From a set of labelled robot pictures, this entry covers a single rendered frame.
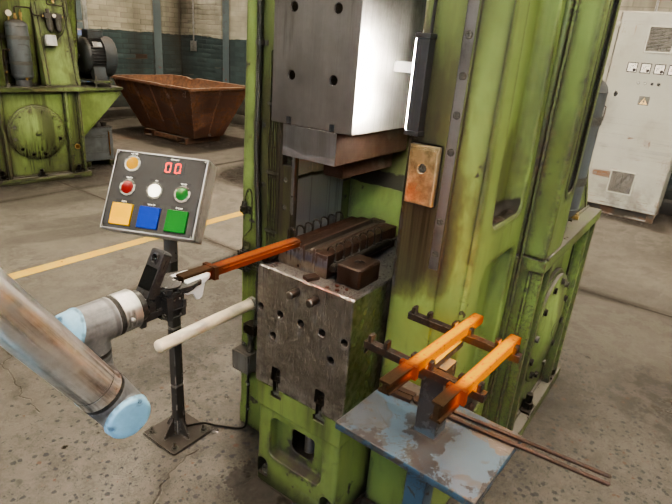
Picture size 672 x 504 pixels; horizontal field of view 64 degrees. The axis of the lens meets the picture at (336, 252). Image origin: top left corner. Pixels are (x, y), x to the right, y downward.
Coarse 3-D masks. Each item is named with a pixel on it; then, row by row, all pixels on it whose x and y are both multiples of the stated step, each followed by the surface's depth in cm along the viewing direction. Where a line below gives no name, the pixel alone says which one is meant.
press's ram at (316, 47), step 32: (288, 0) 147; (320, 0) 142; (352, 0) 136; (384, 0) 142; (416, 0) 155; (288, 32) 150; (320, 32) 144; (352, 32) 138; (384, 32) 146; (288, 64) 153; (320, 64) 147; (352, 64) 141; (384, 64) 150; (288, 96) 156; (320, 96) 150; (352, 96) 143; (384, 96) 155; (320, 128) 152; (352, 128) 146; (384, 128) 160
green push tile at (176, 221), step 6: (168, 210) 178; (174, 210) 178; (168, 216) 178; (174, 216) 177; (180, 216) 177; (186, 216) 177; (168, 222) 177; (174, 222) 177; (180, 222) 177; (186, 222) 177; (168, 228) 177; (174, 228) 177; (180, 228) 176
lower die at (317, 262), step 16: (336, 224) 196; (352, 224) 194; (384, 224) 196; (304, 240) 175; (336, 240) 174; (352, 240) 178; (288, 256) 173; (304, 256) 169; (320, 256) 165; (368, 256) 184; (320, 272) 167; (336, 272) 170
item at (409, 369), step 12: (468, 324) 138; (480, 324) 143; (444, 336) 132; (456, 336) 132; (432, 348) 126; (444, 348) 128; (408, 360) 119; (420, 360) 121; (396, 372) 115; (408, 372) 116; (384, 384) 112; (396, 384) 115
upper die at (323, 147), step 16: (288, 128) 159; (304, 128) 156; (400, 128) 178; (288, 144) 161; (304, 144) 157; (320, 144) 154; (336, 144) 151; (352, 144) 157; (368, 144) 164; (384, 144) 172; (400, 144) 181; (320, 160) 155; (336, 160) 153; (352, 160) 160
